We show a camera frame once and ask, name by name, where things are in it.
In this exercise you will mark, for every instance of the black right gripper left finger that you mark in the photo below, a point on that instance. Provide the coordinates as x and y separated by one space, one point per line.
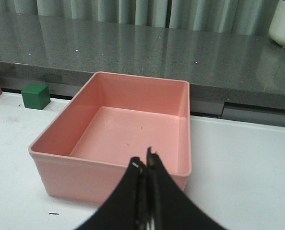
125 208

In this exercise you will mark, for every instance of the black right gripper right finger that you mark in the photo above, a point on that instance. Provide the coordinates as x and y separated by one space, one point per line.
169 207

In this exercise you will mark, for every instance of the grey stone counter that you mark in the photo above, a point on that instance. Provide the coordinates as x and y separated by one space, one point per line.
233 77

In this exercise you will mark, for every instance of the grey-white curtain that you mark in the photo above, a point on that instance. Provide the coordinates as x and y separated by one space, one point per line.
242 17

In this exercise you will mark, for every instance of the pink plastic bin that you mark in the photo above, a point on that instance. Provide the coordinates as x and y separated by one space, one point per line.
84 152

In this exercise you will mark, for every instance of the green cube near bin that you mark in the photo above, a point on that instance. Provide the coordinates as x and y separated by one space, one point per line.
36 96

